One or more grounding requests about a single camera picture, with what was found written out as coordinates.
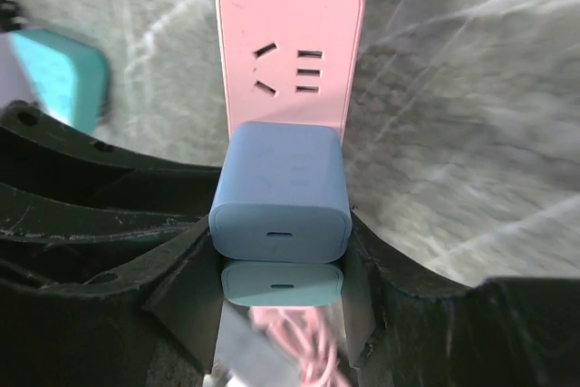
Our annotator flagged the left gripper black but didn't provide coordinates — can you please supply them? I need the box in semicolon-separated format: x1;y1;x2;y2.
0;101;223;288

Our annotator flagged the light blue plug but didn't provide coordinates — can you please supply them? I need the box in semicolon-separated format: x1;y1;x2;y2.
208;122;352;264

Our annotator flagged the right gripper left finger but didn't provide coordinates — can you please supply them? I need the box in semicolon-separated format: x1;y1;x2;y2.
1;219;223;386

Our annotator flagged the mint green plug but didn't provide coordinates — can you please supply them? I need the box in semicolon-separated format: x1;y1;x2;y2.
221;261;343;307

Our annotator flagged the teal power strip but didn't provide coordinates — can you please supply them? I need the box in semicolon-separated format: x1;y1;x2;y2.
8;28;109;135

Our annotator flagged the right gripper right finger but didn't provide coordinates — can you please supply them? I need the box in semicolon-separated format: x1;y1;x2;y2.
342;217;579;387

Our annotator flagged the pink power strip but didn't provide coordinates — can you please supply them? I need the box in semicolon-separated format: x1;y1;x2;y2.
215;0;367;387

